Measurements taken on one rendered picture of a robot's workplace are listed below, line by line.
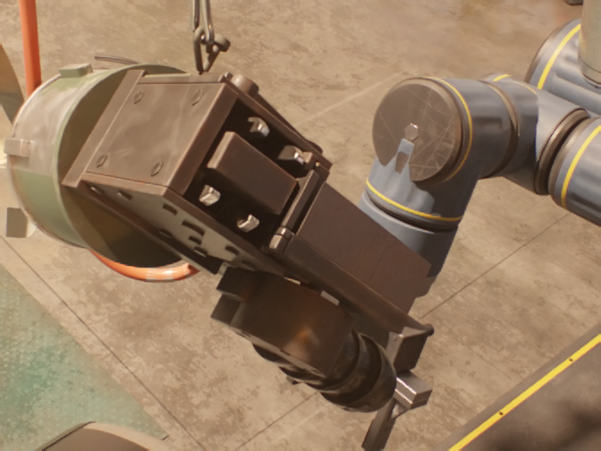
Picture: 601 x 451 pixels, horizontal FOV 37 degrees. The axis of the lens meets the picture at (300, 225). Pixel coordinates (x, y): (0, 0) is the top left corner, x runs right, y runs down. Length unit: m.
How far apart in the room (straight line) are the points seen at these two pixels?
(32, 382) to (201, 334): 0.45
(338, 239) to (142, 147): 0.13
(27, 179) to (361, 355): 0.28
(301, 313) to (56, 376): 1.86
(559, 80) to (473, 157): 0.55
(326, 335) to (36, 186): 0.24
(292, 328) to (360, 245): 0.07
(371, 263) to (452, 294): 1.99
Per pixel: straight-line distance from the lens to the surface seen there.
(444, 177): 0.88
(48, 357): 2.44
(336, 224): 0.54
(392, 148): 0.89
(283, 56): 3.59
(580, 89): 1.41
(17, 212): 1.30
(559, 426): 1.85
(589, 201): 0.98
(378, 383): 0.70
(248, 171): 0.51
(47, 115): 0.66
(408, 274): 0.59
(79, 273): 2.66
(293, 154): 0.53
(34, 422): 2.31
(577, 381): 1.93
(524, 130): 0.97
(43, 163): 0.64
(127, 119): 0.58
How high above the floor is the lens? 1.77
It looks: 40 degrees down
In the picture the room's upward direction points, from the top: straight up
